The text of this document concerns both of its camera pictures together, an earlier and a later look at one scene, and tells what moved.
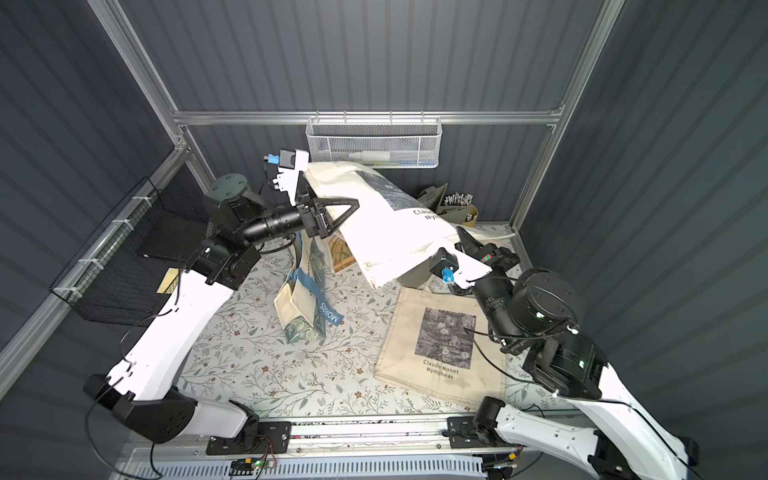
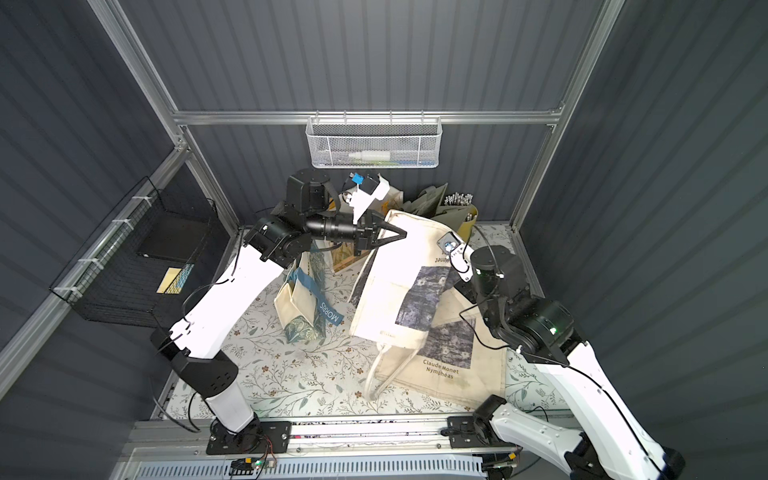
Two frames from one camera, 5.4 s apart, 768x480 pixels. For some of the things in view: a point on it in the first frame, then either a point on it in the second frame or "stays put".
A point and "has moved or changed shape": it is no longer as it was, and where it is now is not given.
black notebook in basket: (173, 236) stays put
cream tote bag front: (392, 232) has moved or changed shape
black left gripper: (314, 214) to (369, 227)
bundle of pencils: (458, 199) stays put
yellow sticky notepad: (169, 282) stays put
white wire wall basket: (385, 142) stays put
